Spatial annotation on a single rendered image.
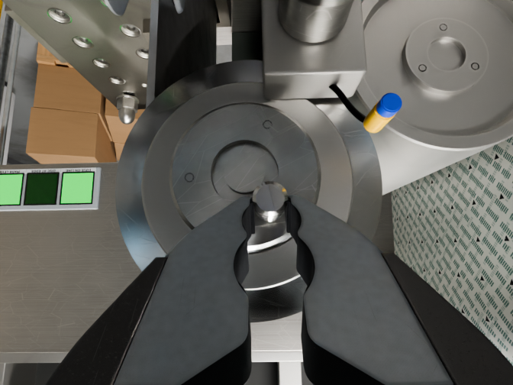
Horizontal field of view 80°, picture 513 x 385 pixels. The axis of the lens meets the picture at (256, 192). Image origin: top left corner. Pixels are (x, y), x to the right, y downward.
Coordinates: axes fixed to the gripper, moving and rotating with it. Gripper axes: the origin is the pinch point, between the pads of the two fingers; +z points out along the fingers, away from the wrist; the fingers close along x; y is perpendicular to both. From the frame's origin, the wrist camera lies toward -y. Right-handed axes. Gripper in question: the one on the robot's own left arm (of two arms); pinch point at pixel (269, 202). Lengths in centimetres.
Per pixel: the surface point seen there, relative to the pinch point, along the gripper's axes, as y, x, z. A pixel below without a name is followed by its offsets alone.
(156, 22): -6.6, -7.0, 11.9
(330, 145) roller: -0.5, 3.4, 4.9
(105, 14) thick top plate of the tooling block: -7.5, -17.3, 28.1
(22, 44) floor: 4, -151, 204
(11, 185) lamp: 16, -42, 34
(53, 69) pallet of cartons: 18, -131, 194
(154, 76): -3.7, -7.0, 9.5
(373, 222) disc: 3.0, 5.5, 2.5
